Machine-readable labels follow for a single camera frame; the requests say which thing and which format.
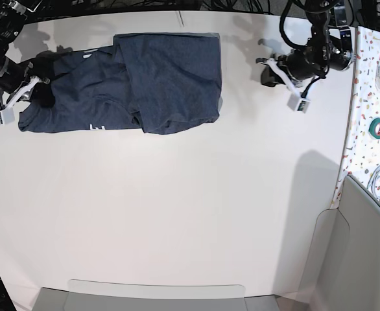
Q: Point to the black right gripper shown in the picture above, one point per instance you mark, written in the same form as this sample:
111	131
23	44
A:
14	76

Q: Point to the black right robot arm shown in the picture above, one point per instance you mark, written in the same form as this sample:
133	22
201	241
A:
13	15

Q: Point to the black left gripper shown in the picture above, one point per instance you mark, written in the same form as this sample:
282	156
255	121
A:
299	65

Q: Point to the green tape roll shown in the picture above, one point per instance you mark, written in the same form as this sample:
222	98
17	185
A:
374	128

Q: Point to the grey plastic bin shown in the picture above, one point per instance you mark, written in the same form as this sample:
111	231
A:
93	295
342	271

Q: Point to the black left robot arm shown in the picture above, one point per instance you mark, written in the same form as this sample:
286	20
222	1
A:
328	48

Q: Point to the grey plastic bin front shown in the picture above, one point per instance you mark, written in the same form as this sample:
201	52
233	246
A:
93	295

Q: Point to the terrazzo patterned side table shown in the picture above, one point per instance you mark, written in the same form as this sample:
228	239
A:
361	155

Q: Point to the navy blue t-shirt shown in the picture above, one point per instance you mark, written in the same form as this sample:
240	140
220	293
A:
159	83

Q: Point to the grey plastic bin right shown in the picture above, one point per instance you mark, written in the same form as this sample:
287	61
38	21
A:
342	271

